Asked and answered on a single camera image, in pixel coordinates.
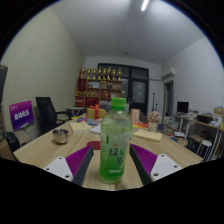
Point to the pale yellow book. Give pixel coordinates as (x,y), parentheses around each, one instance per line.
(79,126)
(147,135)

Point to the black computer monitor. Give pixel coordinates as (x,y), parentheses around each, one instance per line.
(182,107)

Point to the dark glass door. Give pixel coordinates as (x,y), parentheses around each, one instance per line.
(138,90)

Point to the pink flowers in white pot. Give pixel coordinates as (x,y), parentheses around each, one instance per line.
(154,120)

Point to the small stainless steel cup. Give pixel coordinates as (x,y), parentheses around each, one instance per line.
(60,136)

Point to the orange flat book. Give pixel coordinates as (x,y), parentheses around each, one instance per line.
(140,125)

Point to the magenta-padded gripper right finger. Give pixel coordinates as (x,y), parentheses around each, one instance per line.
(146,159)

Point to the small round side table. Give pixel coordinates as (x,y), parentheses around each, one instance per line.
(75,109)

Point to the black mesh chair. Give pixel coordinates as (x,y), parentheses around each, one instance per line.
(11,141)

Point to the long ceiling light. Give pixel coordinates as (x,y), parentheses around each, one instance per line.
(145,5)

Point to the green tea plastic bottle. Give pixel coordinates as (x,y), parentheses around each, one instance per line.
(115,143)

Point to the wooden shelf unit with trophies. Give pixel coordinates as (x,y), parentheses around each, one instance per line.
(96,91)

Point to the black office chair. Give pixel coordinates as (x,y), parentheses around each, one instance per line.
(46,111)

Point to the purple sign on stand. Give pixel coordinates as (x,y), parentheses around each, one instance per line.
(21,115)

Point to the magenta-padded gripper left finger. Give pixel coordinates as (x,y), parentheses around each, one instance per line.
(79,160)

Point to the white wall air conditioner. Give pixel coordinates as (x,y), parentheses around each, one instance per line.
(168,73)

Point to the upright orange box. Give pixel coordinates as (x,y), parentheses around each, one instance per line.
(135,115)

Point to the cluttered white-legged side desk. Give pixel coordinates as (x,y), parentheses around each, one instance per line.
(206,125)

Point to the yellow gift box red ribbon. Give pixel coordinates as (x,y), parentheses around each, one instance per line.
(96,113)

